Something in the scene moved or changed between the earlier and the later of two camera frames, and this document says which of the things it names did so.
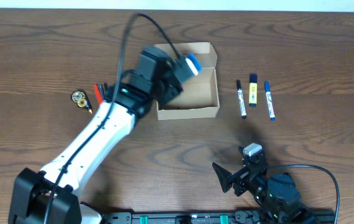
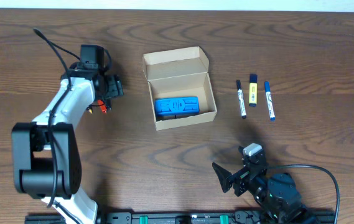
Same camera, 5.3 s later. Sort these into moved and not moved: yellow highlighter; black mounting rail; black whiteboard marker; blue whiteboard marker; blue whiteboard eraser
Moved: blue whiteboard eraser
Not moved: black mounting rail; black whiteboard marker; yellow highlighter; blue whiteboard marker
